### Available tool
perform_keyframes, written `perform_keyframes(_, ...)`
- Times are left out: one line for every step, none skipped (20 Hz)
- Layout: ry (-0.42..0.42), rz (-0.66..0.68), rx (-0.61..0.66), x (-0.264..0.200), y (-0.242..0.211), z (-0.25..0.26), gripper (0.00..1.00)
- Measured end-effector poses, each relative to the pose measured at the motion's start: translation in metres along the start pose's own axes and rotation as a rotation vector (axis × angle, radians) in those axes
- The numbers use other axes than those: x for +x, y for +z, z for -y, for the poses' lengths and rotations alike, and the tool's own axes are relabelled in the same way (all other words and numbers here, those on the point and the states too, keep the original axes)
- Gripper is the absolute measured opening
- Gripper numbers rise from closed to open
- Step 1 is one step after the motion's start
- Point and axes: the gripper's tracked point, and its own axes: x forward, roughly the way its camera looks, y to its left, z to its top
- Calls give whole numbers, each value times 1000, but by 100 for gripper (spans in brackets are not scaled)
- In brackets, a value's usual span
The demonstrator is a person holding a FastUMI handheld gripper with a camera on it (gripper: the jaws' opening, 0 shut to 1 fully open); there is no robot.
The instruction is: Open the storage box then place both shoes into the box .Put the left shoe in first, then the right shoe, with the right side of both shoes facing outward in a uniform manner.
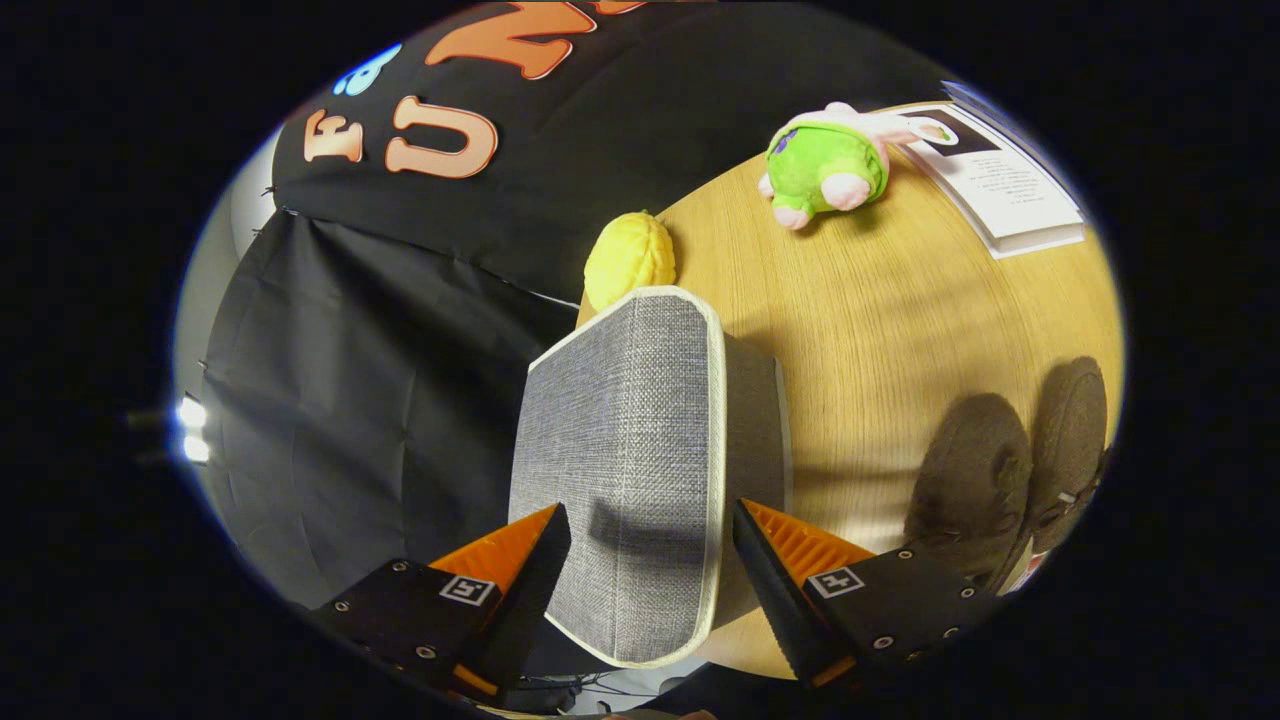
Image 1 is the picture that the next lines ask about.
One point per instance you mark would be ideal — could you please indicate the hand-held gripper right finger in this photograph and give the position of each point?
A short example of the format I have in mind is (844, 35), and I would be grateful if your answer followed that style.
(780, 600)

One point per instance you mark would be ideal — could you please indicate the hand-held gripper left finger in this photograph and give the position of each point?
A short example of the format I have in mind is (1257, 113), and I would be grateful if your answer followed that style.
(530, 600)

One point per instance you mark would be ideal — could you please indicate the grey fabric storage box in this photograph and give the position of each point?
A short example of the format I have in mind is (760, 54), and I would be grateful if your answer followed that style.
(630, 430)

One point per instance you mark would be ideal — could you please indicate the brown fuzzy shoe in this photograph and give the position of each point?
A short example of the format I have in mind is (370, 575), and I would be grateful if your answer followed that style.
(970, 480)
(1070, 440)

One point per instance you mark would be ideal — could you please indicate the yellow ribbed toy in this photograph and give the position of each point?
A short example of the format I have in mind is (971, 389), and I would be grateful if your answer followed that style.
(628, 258)

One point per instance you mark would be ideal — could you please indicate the green and pink plush toy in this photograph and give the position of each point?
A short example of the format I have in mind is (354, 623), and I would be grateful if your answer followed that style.
(825, 165)

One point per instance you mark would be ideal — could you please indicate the white book with dark photo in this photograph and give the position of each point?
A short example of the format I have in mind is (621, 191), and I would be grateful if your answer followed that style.
(1010, 190)

